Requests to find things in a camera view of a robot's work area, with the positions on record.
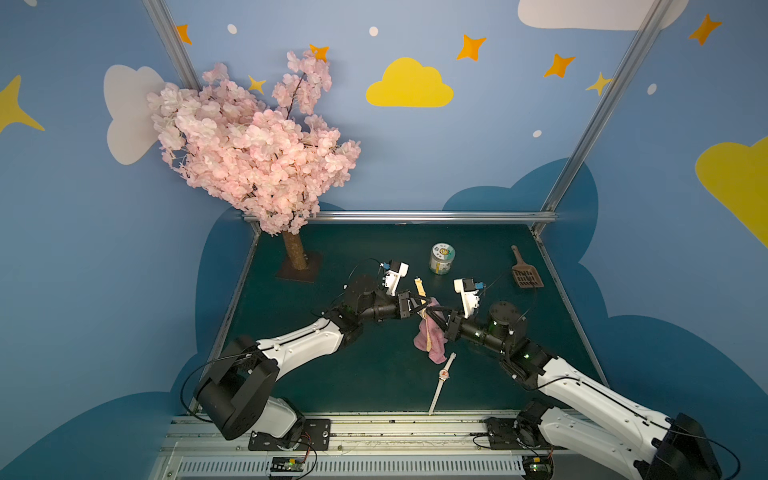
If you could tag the brown tree base plate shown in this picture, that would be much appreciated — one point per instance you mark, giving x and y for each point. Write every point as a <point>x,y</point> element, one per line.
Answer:
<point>313,261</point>

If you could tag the aluminium front rail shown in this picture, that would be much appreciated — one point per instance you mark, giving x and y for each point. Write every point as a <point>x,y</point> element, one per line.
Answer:
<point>367,445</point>

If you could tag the circuit board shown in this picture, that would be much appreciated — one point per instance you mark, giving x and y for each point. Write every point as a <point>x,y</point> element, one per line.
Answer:
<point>286,467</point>
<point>537,468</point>

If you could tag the left circuit board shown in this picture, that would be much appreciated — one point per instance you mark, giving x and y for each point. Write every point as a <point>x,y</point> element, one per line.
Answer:
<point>286,467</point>

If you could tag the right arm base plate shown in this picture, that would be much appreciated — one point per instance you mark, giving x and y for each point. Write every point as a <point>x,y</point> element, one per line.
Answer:
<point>515,433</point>

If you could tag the aluminium frame post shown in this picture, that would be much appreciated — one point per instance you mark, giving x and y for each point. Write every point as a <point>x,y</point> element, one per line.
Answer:
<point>640,46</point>
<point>165,26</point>

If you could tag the left aluminium frame post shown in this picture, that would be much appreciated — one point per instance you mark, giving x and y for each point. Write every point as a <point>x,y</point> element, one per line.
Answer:
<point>165,26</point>

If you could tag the white strap watch right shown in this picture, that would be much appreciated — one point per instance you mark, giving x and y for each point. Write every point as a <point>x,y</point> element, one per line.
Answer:
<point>443,377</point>

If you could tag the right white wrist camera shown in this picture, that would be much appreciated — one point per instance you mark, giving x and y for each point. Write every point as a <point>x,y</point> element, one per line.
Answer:
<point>469,292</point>

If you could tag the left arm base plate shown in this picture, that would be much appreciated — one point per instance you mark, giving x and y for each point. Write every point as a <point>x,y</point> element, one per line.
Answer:
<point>314,432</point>

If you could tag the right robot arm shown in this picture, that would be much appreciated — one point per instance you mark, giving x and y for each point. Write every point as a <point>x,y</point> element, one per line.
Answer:
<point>603,426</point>

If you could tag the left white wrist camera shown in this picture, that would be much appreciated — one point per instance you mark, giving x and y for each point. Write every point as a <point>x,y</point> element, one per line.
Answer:
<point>395,271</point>

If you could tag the right circuit board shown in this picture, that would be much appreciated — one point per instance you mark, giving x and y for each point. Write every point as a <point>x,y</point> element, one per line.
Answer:
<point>537,468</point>

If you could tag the back aluminium frame bar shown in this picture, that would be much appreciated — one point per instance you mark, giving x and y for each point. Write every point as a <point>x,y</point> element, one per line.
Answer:
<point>433,217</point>

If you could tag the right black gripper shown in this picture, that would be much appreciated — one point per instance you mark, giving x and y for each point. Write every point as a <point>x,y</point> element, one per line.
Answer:
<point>453,322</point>

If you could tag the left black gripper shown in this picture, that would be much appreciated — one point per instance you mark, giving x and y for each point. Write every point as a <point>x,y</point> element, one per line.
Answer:
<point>404,305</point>

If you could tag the brown litter scoop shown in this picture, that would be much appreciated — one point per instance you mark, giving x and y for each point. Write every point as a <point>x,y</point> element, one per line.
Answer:
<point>525,275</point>

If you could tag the pink cloth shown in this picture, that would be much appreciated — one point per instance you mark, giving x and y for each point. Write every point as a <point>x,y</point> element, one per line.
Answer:
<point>437,354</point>

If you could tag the pink blossom tree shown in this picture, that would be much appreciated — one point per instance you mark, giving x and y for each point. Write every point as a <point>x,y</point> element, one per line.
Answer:
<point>269,162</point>

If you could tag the gold strap watch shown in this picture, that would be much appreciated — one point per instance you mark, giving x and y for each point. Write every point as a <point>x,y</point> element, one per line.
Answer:
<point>427,347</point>

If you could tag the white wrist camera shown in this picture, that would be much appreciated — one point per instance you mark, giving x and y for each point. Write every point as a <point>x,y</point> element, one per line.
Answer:
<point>469,292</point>
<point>395,271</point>

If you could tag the right aluminium frame post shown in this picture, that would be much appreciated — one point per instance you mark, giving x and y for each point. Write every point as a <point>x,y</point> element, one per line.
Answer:
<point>640,46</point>

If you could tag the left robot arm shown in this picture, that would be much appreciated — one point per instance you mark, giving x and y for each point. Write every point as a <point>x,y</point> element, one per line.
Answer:
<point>236,390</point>

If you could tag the jar with sunflower lid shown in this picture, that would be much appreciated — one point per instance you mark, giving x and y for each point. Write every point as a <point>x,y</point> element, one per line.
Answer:
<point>441,258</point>

